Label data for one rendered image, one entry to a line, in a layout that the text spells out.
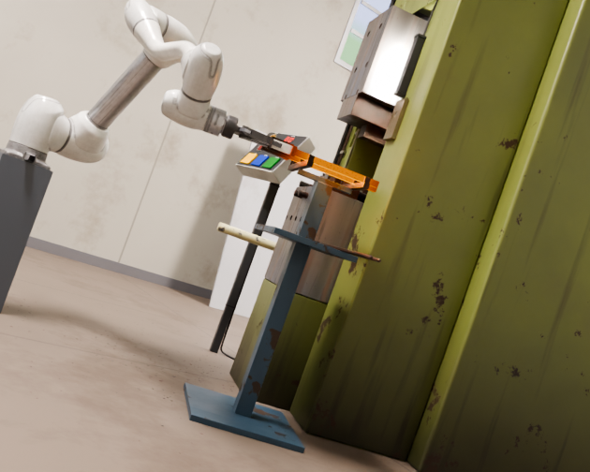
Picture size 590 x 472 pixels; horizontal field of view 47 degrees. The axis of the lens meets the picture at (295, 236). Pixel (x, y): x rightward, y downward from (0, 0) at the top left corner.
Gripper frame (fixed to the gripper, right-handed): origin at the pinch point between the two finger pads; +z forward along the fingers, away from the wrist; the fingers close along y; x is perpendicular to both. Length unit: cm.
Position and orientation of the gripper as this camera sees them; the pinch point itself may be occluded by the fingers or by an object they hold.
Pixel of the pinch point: (280, 147)
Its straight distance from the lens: 227.8
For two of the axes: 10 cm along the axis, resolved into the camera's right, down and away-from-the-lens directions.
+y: 1.9, 0.4, -9.8
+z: 9.2, 3.4, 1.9
